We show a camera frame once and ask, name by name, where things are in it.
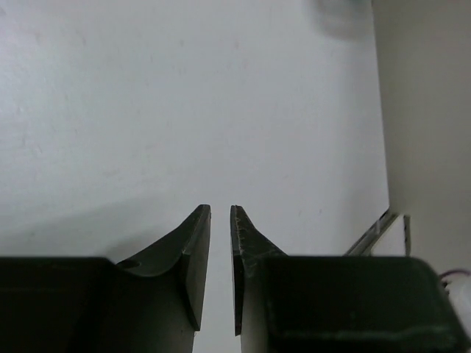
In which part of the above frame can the aluminium table rail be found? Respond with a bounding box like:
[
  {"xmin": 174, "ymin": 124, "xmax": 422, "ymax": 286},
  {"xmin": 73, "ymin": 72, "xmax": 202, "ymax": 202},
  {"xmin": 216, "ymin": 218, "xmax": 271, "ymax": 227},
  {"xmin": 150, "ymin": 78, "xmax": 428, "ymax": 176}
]
[{"xmin": 344, "ymin": 210, "xmax": 411, "ymax": 257}]

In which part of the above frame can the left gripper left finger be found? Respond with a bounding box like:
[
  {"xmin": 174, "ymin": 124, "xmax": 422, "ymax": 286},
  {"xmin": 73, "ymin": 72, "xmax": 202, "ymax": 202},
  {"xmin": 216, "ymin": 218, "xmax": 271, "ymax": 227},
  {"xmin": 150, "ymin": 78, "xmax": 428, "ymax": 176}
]
[{"xmin": 110, "ymin": 204, "xmax": 211, "ymax": 352}]

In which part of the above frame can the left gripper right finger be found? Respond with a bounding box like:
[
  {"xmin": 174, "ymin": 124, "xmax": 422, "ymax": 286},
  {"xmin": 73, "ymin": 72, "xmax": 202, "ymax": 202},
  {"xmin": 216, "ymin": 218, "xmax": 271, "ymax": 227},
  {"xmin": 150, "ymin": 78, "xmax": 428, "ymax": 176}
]
[{"xmin": 230, "ymin": 205, "xmax": 286, "ymax": 352}]

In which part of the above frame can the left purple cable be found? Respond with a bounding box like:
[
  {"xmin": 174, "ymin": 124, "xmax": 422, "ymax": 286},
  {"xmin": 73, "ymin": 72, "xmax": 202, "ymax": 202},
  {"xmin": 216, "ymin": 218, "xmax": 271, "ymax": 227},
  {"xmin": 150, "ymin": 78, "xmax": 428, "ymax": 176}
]
[{"xmin": 441, "ymin": 268, "xmax": 471, "ymax": 286}]

